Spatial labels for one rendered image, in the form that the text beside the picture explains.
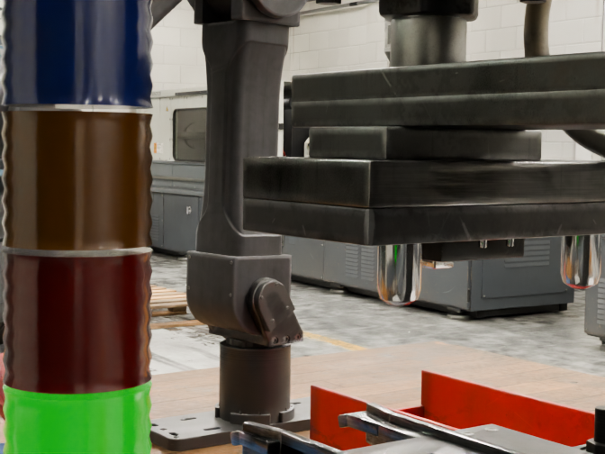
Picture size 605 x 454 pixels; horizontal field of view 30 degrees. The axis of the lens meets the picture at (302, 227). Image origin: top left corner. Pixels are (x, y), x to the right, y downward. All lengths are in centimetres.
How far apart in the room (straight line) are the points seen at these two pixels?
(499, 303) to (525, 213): 714
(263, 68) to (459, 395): 31
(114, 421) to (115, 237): 5
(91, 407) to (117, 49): 9
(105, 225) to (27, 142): 3
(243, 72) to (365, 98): 41
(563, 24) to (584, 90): 928
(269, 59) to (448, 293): 672
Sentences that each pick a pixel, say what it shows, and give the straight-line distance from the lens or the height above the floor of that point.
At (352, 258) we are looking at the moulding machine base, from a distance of 854.
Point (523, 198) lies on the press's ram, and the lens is 54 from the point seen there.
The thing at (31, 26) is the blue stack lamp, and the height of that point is 117.
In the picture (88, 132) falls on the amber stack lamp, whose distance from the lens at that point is 28.
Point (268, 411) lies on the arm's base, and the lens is 97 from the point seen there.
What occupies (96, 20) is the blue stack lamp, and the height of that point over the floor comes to 118.
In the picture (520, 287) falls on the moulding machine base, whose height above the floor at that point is 21.
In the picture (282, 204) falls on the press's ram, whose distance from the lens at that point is 53.
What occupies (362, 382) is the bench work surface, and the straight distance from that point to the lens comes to 120.
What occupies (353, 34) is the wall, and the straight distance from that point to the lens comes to 1211.
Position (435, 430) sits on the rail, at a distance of 65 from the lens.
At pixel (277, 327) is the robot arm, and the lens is 95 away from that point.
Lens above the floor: 115
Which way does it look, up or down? 4 degrees down
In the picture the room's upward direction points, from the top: 1 degrees clockwise
